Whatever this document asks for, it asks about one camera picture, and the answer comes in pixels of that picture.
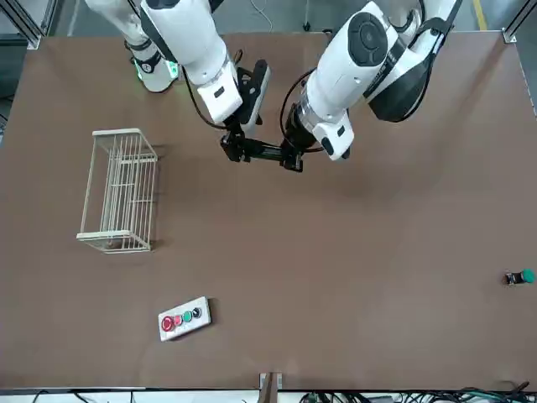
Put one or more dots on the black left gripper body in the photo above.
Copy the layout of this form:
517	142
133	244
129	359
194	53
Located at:
298	130

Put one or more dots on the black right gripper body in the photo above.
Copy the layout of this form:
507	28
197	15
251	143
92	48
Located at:
245	96

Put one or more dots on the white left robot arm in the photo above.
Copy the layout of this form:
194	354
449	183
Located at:
356	71

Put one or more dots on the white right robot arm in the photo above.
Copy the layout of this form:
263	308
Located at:
184	38

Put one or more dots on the grey push-button control box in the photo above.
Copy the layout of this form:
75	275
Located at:
184	325

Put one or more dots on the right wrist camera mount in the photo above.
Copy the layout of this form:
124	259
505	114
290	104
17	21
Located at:
261	92

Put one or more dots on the aluminium frame post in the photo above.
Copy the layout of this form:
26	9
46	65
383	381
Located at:
32	41
509	35

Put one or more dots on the grey table bracket post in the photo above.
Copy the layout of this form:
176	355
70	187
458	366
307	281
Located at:
270	386

